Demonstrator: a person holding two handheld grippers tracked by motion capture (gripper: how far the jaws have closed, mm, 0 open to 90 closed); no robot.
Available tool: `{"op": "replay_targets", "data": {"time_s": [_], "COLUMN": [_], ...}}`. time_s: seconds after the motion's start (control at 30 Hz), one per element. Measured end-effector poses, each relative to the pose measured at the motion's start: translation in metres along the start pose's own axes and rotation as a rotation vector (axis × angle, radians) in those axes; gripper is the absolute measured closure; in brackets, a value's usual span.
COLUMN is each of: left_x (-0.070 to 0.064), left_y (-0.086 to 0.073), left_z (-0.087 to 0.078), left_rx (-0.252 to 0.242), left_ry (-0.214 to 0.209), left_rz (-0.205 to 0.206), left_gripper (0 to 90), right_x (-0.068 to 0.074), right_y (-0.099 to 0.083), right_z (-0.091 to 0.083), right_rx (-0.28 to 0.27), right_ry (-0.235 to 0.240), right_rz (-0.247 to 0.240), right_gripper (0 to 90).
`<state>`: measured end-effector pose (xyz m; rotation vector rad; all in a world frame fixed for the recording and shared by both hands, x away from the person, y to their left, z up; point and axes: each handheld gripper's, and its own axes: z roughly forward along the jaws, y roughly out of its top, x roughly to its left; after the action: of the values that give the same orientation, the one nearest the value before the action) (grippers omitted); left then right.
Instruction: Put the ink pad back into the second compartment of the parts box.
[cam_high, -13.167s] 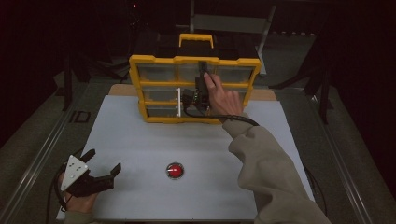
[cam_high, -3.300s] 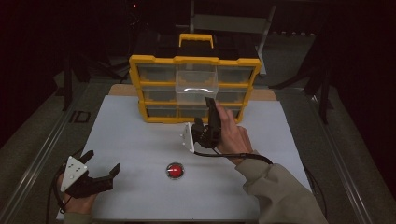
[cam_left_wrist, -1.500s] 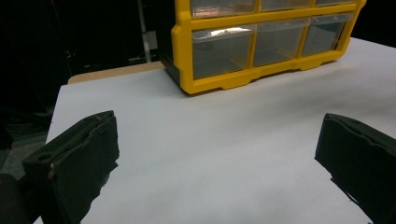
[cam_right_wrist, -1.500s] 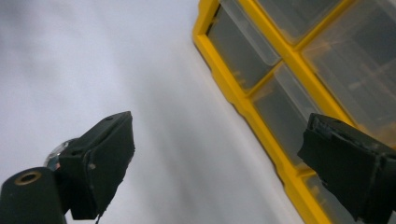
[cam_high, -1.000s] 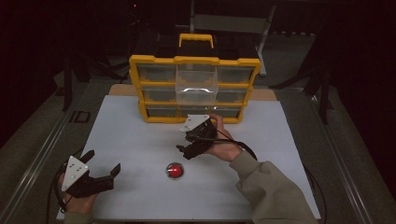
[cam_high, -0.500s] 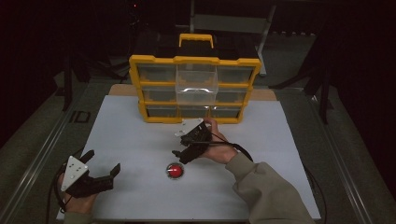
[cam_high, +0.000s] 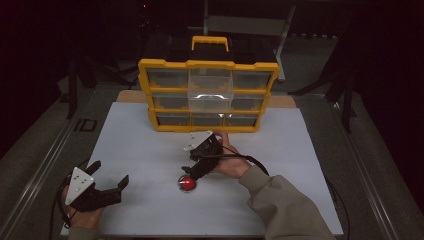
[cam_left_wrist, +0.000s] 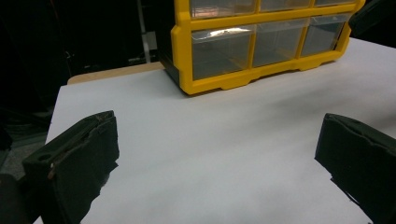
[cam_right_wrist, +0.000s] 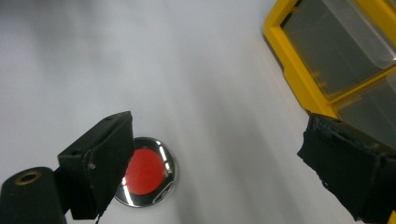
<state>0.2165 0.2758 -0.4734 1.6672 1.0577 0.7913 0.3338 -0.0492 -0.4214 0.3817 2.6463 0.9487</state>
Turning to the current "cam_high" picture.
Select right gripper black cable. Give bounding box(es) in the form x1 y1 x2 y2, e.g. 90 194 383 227
196 146 351 231

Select red round button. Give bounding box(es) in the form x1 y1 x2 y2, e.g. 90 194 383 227
177 174 198 194

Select white table sheet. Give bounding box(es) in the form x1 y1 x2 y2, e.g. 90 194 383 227
59 101 344 237

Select aluminium floor rail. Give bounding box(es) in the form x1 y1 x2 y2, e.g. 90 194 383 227
0 88 101 240
328 96 401 240

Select person's left hand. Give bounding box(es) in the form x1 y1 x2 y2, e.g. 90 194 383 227
61 184 105 231

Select grid of clear small drawers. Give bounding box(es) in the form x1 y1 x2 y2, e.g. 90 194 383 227
146 68 274 128

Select transparent plastic drawer bin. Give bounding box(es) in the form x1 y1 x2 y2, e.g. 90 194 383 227
187 68 234 114

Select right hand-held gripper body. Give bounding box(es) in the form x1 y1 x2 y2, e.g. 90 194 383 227
183 130 225 169

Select black floor stand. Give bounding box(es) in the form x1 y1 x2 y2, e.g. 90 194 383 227
288 13 359 134

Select yellow drawer organizer cabinet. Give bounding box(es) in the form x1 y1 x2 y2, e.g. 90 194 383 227
137 35 281 134

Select black tripod stand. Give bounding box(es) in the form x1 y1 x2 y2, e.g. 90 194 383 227
64 56 134 120

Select person's right hand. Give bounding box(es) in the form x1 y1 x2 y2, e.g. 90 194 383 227
211 130 253 180

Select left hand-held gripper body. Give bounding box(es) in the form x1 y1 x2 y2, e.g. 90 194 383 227
64 166 122 213

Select grey metal stand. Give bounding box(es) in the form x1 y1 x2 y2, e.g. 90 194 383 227
201 0 297 83

